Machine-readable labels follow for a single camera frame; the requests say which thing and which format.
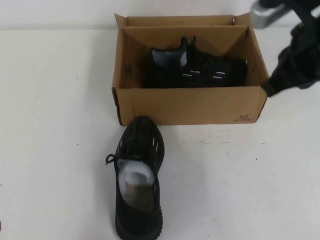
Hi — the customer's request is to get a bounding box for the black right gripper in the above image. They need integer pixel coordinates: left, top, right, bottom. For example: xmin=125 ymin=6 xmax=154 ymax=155
xmin=260 ymin=21 xmax=320 ymax=98

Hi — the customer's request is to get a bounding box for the brown cardboard shoe box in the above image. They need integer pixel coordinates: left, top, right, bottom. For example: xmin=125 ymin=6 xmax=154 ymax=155
xmin=110 ymin=12 xmax=270 ymax=126

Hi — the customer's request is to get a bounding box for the black knit sneaker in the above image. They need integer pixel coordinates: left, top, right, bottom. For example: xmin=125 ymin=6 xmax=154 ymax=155
xmin=104 ymin=115 xmax=167 ymax=240
xmin=142 ymin=35 xmax=250 ymax=89

